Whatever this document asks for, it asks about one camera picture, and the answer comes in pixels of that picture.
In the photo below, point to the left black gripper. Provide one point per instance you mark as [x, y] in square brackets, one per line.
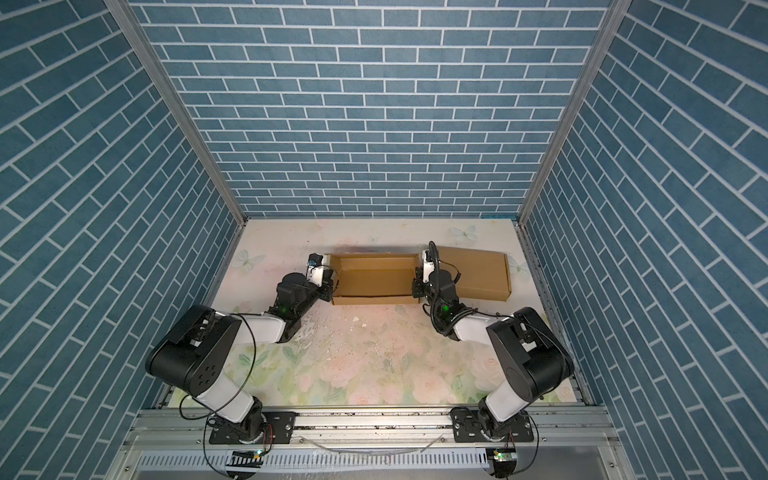
[326, 284]

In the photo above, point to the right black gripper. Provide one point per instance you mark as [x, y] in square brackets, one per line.
[418, 292]

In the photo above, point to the cardboard box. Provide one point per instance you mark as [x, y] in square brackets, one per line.
[374, 278]
[484, 274]

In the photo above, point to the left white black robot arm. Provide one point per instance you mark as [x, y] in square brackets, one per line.
[193, 354]

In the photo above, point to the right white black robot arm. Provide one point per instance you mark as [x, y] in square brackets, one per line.
[533, 361]

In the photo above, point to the right green circuit board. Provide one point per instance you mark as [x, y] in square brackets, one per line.
[505, 456]

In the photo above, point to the green circuit board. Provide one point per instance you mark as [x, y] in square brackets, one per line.
[245, 460]
[505, 456]

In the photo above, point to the left green circuit board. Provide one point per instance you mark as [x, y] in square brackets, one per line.
[245, 460]

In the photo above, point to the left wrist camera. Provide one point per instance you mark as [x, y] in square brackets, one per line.
[319, 271]

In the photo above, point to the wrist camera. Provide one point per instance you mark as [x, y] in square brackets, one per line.
[428, 266]
[319, 271]

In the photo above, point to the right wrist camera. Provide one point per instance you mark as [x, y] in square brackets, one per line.
[428, 266]

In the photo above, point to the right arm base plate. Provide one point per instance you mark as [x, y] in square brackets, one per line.
[478, 425]

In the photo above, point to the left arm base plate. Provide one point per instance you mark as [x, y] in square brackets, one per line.
[265, 428]

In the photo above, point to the aluminium mounting rail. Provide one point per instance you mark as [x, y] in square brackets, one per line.
[572, 441]

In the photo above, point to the right aluminium corner post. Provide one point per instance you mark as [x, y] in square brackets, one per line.
[605, 35]

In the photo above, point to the aluminium corner post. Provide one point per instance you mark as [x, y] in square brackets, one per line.
[131, 28]
[605, 35]

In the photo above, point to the left aluminium corner post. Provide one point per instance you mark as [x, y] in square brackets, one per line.
[131, 28]

